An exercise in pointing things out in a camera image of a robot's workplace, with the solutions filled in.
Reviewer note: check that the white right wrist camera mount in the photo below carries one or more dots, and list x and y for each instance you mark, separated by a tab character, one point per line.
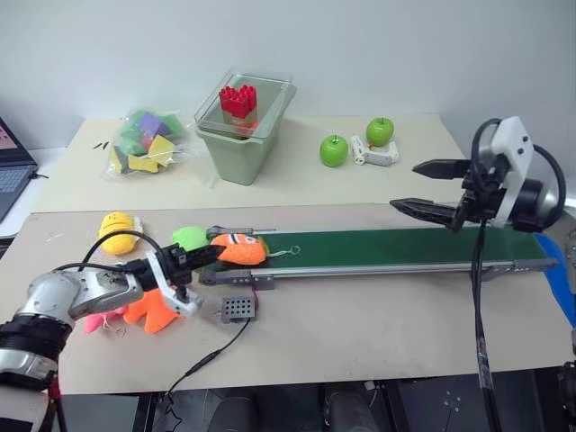
513	139

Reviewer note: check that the grey perforated control box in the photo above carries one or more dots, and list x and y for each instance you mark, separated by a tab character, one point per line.
238	308

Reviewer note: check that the green conveyor belt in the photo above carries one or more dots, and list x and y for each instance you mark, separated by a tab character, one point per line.
405	245

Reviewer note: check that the dark rounded shape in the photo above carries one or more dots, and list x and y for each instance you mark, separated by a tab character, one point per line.
348	411

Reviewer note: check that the dark laptop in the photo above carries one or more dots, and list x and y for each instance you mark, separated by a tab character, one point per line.
11	171

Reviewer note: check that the green apple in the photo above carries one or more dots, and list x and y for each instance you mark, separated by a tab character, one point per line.
380	132
334	150

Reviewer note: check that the white plastic gadget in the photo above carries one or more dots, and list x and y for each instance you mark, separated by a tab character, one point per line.
375	156

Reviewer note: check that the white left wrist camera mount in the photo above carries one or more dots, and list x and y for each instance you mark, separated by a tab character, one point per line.
173	300

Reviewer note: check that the small black clips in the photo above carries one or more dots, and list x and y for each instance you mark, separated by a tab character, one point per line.
101	145

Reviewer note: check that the blue sheet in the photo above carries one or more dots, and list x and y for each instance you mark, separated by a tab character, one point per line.
560	279

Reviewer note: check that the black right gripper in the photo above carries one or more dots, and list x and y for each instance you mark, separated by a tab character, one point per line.
483	193

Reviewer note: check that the red building block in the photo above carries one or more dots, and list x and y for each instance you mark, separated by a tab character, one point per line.
237	101

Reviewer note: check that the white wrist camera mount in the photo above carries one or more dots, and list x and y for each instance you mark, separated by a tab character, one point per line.
173	300
513	139

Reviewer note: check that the orange clownfish plush toy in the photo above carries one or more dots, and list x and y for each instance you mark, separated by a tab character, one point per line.
243	252

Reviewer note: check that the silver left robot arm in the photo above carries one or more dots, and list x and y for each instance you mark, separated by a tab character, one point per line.
67	292

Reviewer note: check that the pink plush toy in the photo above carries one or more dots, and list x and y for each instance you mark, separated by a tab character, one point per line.
94	321

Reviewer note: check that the yellow plush toy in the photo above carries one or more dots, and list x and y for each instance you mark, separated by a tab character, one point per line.
114	225

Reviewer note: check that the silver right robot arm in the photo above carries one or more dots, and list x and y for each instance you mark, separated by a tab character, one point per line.
551	202

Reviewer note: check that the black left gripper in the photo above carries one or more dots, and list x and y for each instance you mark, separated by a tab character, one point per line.
173	265

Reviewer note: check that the bag of coloured foam pieces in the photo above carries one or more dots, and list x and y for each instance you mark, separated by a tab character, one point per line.
148	148

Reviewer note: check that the green plush toy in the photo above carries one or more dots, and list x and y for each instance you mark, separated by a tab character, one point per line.
189	236

